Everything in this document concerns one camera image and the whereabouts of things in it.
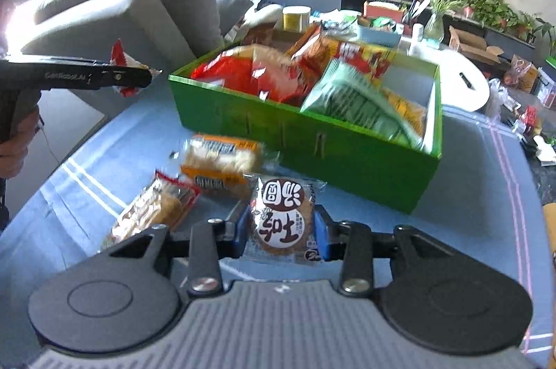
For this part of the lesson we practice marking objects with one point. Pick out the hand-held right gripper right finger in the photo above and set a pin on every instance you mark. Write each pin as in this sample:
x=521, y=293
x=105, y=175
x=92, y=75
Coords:
x=323, y=238

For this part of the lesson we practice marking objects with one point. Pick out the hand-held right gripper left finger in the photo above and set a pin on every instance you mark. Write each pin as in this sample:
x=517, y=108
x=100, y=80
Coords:
x=243, y=230

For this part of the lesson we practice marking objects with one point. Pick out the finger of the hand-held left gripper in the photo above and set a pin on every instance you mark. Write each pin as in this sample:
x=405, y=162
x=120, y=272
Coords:
x=126, y=77

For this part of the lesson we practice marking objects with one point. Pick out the red white snack packet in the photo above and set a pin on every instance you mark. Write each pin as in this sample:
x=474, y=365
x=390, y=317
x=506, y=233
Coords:
x=124, y=56

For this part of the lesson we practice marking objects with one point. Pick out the round cookie packet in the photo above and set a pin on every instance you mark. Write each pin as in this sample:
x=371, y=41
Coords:
x=282, y=217

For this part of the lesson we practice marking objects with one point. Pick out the rice cracker packet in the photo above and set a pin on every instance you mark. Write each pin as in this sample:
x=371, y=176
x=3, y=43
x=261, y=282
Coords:
x=221, y=156

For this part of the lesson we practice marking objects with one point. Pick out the clear pastry packet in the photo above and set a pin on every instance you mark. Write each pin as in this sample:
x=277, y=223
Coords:
x=152, y=208

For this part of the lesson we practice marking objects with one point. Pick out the green cardboard box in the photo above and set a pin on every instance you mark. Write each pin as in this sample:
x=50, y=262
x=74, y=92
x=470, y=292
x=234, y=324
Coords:
x=304, y=143

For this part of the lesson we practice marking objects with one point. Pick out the large red snack bag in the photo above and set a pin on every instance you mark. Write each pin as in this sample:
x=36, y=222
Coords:
x=243, y=75

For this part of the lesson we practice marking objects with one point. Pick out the brown paper packet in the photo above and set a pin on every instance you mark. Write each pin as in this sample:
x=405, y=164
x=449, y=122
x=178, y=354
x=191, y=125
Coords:
x=260, y=35

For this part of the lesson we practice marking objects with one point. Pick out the green chip bag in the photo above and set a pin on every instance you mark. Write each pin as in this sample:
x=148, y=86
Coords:
x=352, y=99

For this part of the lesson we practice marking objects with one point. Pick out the small orange snack bag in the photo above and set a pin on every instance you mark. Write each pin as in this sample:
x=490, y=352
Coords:
x=406, y=108

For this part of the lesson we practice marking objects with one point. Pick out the orange cracker snack bag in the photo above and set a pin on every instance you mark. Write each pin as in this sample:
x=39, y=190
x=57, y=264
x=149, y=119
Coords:
x=308, y=47

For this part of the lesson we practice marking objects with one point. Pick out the yellow red chip bag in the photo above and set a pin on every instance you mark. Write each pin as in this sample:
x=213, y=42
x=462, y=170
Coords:
x=365, y=56

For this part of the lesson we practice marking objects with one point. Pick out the person's left hand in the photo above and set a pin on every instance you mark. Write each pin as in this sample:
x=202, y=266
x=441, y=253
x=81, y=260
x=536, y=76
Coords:
x=19, y=156

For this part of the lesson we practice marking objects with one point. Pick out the grey sofa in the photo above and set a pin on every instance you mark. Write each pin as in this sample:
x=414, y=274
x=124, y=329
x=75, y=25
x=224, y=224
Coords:
x=130, y=17

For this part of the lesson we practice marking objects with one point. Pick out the yellow canister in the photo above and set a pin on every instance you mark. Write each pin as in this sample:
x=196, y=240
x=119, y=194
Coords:
x=296, y=20

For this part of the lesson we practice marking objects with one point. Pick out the white round table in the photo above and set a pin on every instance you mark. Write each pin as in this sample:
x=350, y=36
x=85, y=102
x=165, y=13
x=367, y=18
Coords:
x=456, y=77

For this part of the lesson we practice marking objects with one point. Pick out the light blue basket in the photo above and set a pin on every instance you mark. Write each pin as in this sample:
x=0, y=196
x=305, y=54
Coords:
x=378, y=36

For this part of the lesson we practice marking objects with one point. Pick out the green lidded white container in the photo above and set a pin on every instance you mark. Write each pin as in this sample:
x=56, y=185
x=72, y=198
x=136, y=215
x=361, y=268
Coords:
x=349, y=21

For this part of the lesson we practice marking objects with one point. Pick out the dark round table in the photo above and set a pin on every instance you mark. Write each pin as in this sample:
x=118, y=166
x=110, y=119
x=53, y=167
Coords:
x=521, y=143

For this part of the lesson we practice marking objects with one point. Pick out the small teal box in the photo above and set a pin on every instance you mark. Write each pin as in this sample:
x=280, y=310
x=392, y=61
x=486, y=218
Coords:
x=432, y=43

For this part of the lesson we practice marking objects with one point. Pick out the white cup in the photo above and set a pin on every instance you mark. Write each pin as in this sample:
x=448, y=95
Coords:
x=417, y=33

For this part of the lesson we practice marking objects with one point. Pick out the white plastic bag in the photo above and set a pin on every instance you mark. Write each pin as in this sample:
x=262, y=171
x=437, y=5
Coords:
x=499, y=97

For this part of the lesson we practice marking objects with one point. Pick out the wooden side table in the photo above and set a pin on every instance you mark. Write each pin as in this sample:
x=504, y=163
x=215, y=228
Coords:
x=550, y=230

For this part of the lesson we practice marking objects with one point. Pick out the red box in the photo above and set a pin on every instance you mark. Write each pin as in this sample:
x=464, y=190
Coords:
x=384, y=10

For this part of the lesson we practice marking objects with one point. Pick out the spider plant in glass vase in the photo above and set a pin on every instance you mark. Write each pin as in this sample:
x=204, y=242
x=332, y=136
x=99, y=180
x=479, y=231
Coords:
x=434, y=27

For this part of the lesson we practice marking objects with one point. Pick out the red snack packets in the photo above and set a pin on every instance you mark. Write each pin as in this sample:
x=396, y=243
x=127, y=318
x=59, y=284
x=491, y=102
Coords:
x=530, y=119

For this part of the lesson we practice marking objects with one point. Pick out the open cardboard box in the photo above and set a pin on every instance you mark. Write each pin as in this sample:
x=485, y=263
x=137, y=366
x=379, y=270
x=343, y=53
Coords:
x=478, y=47

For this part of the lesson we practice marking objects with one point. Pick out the orange plastic bag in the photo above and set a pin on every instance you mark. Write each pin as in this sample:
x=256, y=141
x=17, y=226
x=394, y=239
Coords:
x=521, y=73

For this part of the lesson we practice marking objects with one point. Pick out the clear storage box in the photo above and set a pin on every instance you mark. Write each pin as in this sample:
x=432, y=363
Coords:
x=547, y=88

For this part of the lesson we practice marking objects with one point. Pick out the potted green plant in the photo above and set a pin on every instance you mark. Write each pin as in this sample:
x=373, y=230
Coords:
x=478, y=4
x=514, y=19

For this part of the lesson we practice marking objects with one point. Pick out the flat green white box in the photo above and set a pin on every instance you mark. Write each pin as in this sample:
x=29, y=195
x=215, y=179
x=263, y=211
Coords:
x=551, y=62

